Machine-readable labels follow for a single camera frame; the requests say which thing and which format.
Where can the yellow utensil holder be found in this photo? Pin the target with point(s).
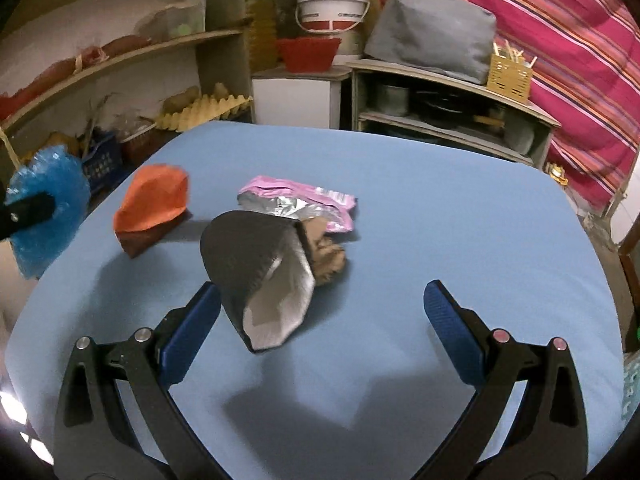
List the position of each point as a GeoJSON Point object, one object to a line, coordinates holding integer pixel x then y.
{"type": "Point", "coordinates": [510, 72]}

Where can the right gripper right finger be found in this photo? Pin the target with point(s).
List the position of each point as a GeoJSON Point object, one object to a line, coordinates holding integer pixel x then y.
{"type": "Point", "coordinates": [526, 418]}

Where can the white plastic bucket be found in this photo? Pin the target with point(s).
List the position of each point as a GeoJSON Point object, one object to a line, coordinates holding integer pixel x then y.
{"type": "Point", "coordinates": [330, 16]}

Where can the wooden wall shelf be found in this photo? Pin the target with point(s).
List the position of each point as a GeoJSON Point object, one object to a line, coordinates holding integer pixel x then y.
{"type": "Point", "coordinates": [60, 58]}

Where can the pink foil wrapper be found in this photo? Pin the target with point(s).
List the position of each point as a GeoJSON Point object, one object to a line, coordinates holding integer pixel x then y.
{"type": "Point", "coordinates": [294, 200]}

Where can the grey wooden shelf table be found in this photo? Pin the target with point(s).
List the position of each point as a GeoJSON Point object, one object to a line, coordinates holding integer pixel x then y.
{"type": "Point", "coordinates": [398, 100]}

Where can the yellow egg tray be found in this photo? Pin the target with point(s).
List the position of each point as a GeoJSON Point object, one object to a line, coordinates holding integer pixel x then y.
{"type": "Point", "coordinates": [202, 110]}

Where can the white box cabinet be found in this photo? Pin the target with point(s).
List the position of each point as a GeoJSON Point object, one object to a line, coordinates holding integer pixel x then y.
{"type": "Point", "coordinates": [311, 100]}

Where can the pink striped curtain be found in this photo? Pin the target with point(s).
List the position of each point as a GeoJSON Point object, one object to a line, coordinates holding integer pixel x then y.
{"type": "Point", "coordinates": [586, 75]}

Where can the brown paper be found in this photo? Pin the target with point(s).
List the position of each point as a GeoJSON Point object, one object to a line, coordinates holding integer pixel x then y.
{"type": "Point", "coordinates": [327, 258]}

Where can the grey cloth bag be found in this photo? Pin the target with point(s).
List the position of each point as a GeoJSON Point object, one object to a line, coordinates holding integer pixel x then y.
{"type": "Point", "coordinates": [449, 37]}

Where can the blue tablecloth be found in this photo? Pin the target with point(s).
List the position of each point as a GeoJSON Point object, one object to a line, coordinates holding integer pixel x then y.
{"type": "Point", "coordinates": [364, 389]}

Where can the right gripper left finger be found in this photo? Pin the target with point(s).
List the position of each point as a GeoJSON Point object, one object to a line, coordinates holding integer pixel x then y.
{"type": "Point", "coordinates": [93, 437]}

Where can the blue crinkled wrapper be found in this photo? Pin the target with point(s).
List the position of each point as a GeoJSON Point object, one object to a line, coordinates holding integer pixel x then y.
{"type": "Point", "coordinates": [55, 171]}

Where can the red plastic basin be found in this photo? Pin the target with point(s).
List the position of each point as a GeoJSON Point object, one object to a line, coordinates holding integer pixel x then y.
{"type": "Point", "coordinates": [308, 54]}

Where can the dark grey foil bag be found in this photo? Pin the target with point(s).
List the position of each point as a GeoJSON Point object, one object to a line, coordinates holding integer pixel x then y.
{"type": "Point", "coordinates": [261, 265]}

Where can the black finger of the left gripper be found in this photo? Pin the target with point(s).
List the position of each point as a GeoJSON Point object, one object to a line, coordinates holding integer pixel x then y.
{"type": "Point", "coordinates": [25, 213]}

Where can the orange wrapper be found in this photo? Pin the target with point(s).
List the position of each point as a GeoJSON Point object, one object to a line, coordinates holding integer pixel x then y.
{"type": "Point", "coordinates": [155, 203]}

